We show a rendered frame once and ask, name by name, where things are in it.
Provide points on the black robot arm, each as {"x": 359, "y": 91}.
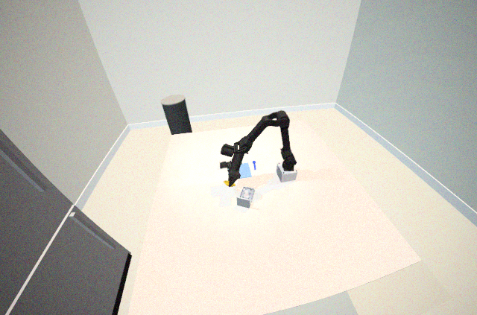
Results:
{"x": 245, "y": 144}

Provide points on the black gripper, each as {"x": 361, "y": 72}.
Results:
{"x": 233, "y": 173}

